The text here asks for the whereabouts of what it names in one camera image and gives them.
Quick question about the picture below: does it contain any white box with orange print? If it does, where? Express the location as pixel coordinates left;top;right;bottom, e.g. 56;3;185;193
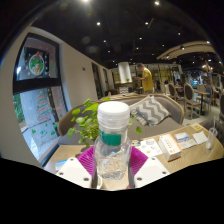
157;133;183;162

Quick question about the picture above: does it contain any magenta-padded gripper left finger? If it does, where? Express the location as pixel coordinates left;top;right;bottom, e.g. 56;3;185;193
54;145;98;189

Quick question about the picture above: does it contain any blue flat box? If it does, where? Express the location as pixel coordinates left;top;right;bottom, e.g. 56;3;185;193
54;159;69;173

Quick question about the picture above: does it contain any white paper napkin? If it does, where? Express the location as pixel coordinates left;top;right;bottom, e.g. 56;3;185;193
192;130;209;145

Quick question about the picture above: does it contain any decorated window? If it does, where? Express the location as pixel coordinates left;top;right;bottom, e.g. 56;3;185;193
12;32;68;166

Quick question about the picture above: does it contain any clear plastic cup with straw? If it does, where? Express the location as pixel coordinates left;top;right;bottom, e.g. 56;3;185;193
205;116;219;151

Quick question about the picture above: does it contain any white printed leaflet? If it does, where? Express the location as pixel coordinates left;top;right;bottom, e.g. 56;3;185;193
133;138;163;158

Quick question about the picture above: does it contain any grey curved sofa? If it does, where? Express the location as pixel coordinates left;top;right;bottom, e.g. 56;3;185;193
58;93;185;145

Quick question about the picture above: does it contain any group of dining chairs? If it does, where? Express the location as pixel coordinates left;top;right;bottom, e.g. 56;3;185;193
166;81;224;121

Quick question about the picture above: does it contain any yellow card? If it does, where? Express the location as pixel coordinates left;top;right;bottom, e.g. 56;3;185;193
190;122;203;132

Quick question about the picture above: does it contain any small blue and white card box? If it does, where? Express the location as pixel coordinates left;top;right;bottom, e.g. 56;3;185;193
173;132;190;143

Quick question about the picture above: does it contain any grey chevron cushion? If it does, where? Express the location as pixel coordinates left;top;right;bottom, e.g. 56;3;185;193
129;95;172;127

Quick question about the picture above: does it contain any clear plastic water bottle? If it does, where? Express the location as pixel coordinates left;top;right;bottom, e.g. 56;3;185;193
93;100;133;191

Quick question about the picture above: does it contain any person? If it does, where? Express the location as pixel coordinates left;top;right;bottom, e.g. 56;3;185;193
134;63;155;94

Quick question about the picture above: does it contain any potted green leafy plant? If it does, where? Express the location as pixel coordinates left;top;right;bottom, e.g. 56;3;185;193
67;97;143;147

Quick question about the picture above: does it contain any group of ceiling lights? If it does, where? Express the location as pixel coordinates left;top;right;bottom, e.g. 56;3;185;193
79;0;214;61

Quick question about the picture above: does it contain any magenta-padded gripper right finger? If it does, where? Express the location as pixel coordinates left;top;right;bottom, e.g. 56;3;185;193
128;145;171;189

